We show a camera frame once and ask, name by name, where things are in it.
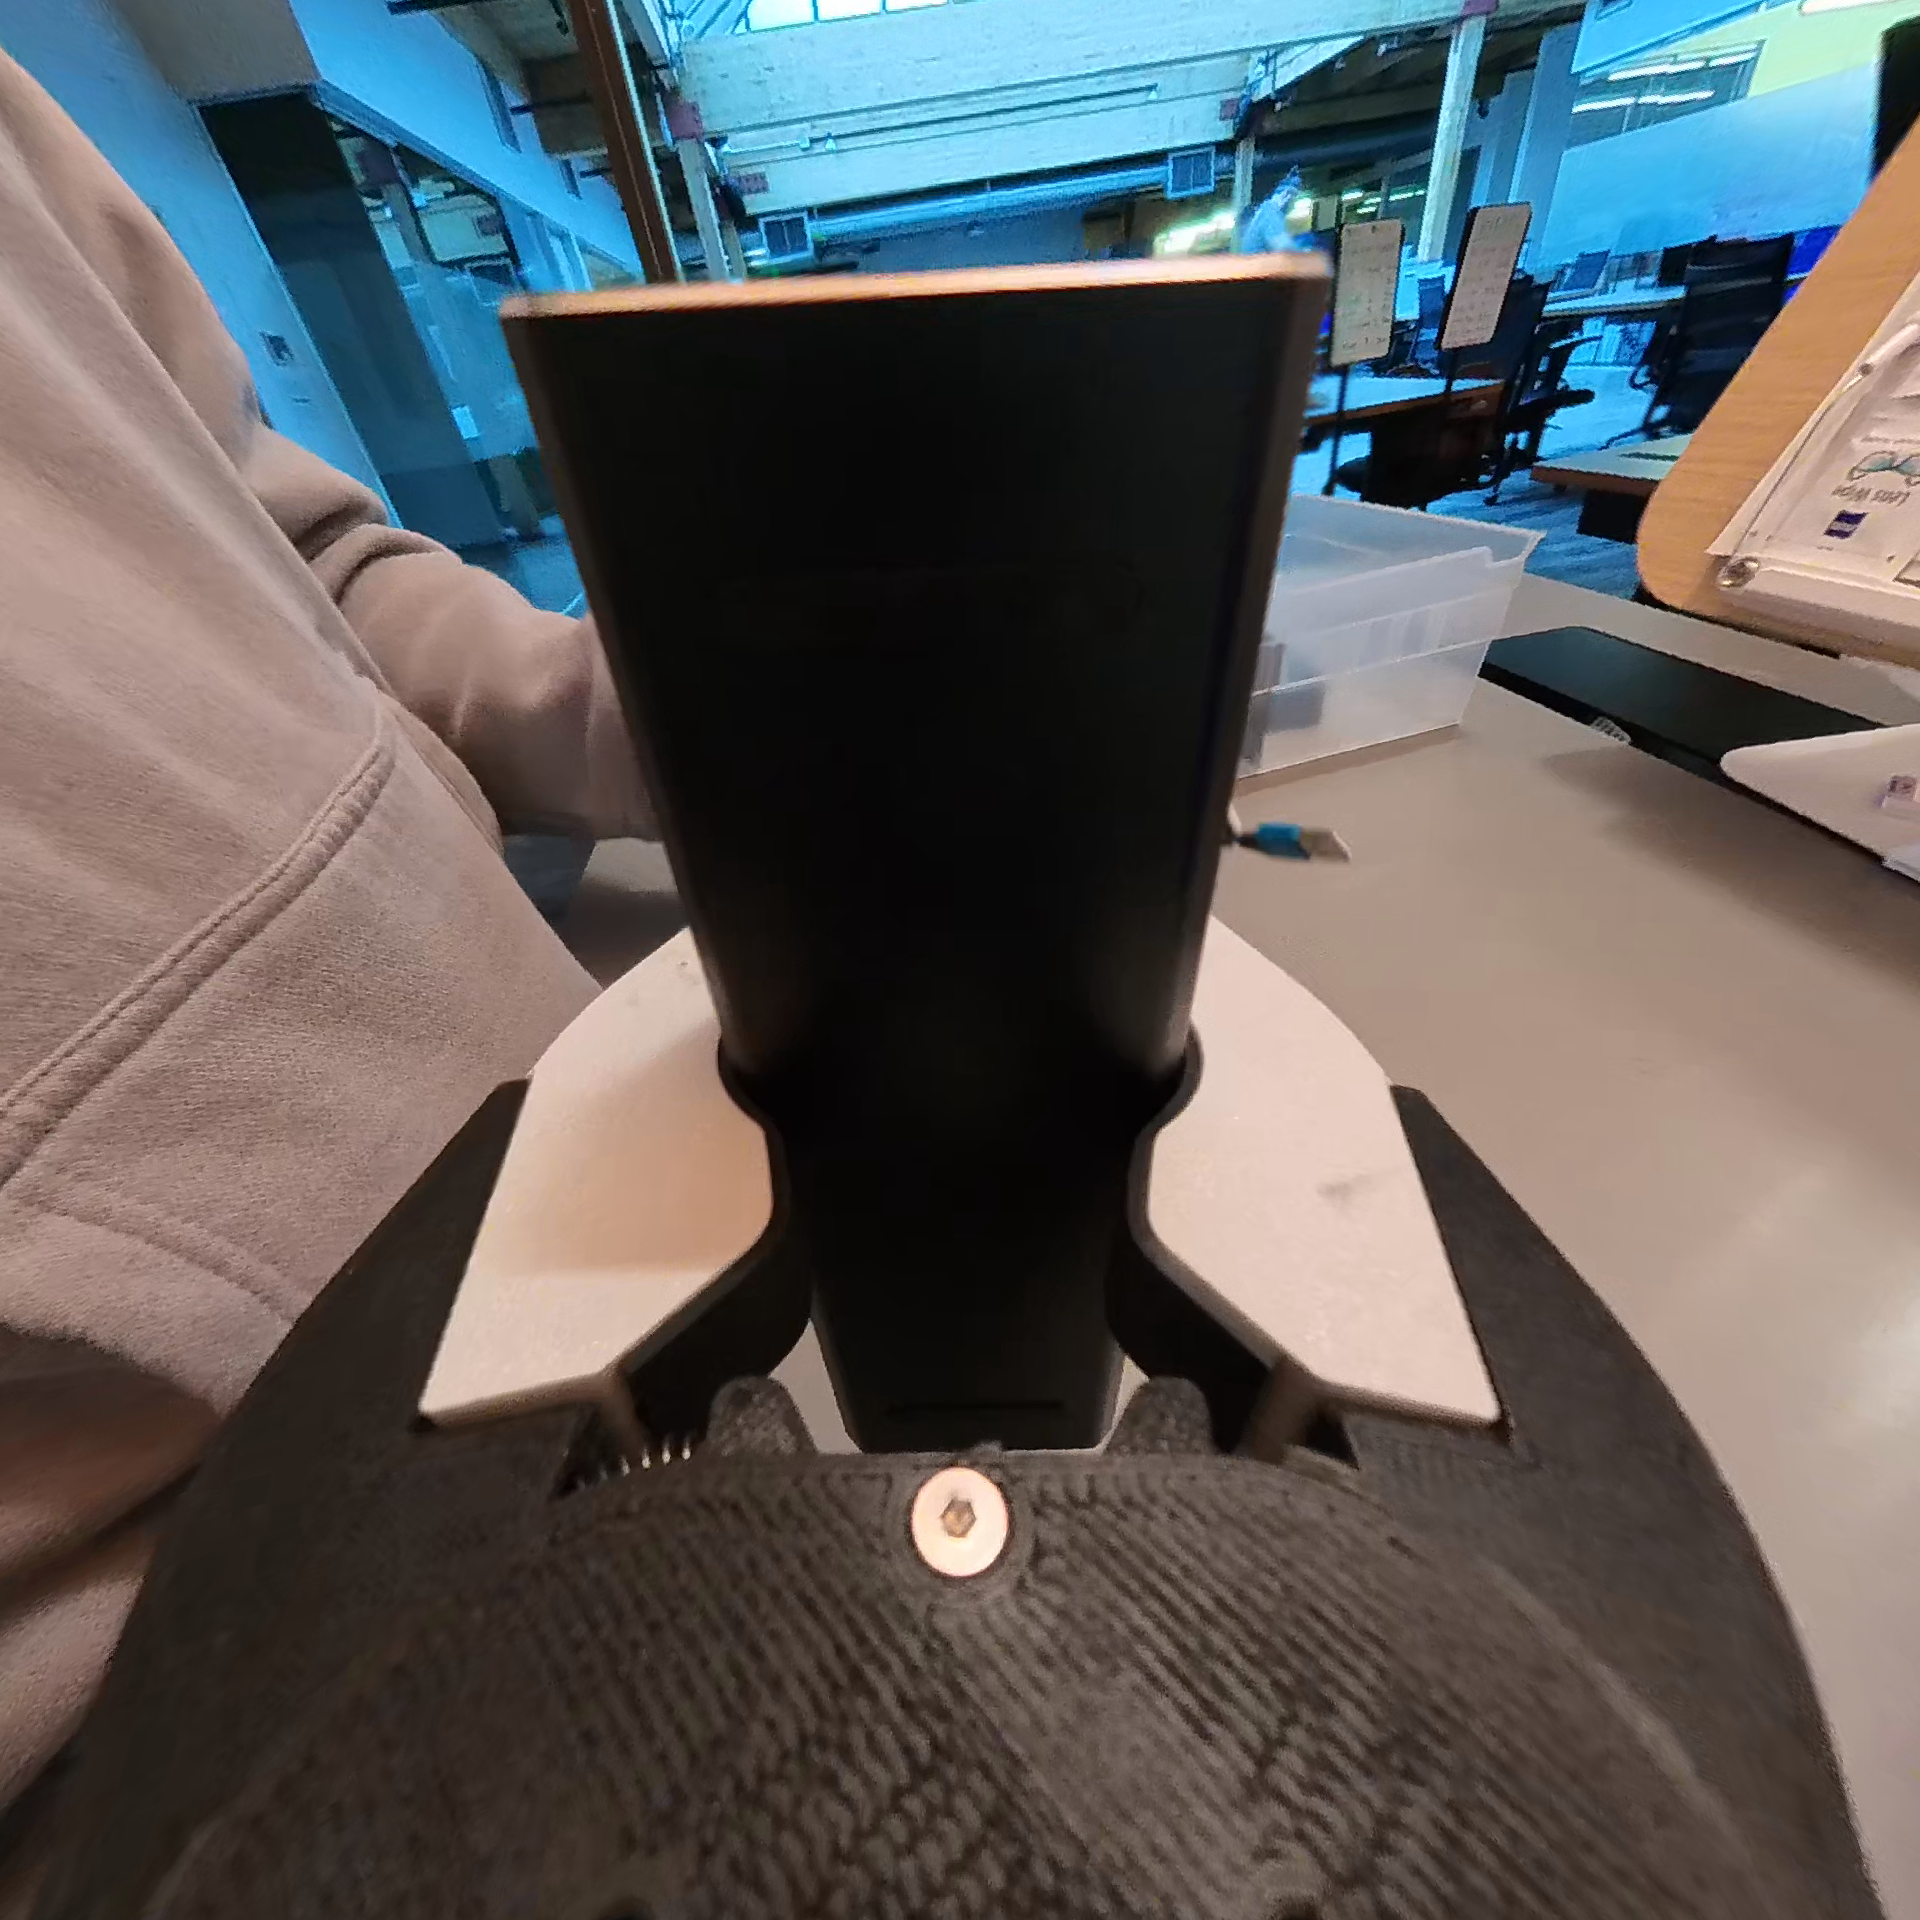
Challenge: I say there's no wooden office desk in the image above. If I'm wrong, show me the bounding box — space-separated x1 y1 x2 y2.
1299 371 1507 512

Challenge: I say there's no black flat pad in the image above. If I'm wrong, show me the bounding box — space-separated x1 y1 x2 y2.
1477 624 1885 785

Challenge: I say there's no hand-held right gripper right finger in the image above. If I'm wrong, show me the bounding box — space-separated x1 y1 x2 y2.
1119 915 1505 1427

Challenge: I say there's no wooden board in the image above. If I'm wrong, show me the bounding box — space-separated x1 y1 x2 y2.
1636 142 1920 669

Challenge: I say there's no person in beige hoodie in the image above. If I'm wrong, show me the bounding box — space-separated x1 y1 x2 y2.
0 45 604 1809

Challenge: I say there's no blue braided usb cable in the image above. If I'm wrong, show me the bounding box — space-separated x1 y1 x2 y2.
1226 806 1355 873

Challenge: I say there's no clear plastic container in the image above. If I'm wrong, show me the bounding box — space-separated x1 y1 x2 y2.
1236 494 1547 782

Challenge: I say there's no person's left forearm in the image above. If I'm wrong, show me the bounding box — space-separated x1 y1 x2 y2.
240 433 663 846

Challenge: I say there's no white sign stand base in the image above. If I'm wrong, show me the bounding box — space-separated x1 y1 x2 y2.
1719 723 1920 869

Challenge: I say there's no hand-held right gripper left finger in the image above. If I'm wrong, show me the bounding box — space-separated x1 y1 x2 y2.
420 922 819 1427

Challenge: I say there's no black office chair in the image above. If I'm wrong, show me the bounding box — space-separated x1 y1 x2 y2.
1477 270 1600 505
1628 237 1800 444

